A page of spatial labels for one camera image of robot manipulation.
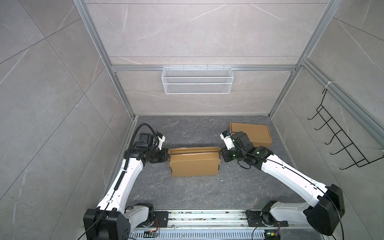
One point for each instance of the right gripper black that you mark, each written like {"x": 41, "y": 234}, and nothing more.
{"x": 225, "y": 155}

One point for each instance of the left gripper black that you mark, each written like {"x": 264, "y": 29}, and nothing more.
{"x": 164, "y": 157}

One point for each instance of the brown cardboard box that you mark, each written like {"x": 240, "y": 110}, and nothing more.
{"x": 194, "y": 162}
{"x": 259, "y": 135}

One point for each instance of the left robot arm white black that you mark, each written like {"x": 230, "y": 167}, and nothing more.
{"x": 111, "y": 219}

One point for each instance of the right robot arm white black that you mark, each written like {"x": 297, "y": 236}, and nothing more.
{"x": 323, "y": 206}

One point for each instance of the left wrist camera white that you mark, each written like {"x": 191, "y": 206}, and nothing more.
{"x": 161, "y": 139}

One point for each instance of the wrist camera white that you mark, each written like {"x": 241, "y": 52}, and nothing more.
{"x": 226, "y": 137}
{"x": 161, "y": 139}

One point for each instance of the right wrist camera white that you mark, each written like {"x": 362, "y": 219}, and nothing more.
{"x": 226, "y": 137}

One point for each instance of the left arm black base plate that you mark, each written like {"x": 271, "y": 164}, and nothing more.
{"x": 157, "y": 219}

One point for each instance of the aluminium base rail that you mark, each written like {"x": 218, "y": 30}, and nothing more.
{"x": 221, "y": 224}

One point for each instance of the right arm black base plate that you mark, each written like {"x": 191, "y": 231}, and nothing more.
{"x": 263, "y": 219}

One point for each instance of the white wire mesh basket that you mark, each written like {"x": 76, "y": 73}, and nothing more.
{"x": 199, "y": 80}

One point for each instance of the black wire hook rack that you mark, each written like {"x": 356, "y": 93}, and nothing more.
{"x": 348, "y": 146}

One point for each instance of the aluminium frame profiles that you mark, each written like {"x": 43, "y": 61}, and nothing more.
{"x": 372, "y": 126}

